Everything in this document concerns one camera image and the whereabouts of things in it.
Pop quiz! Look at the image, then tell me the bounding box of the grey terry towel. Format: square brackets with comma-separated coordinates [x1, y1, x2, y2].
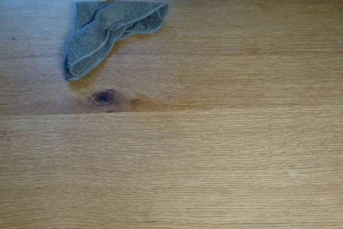
[63, 1, 170, 82]

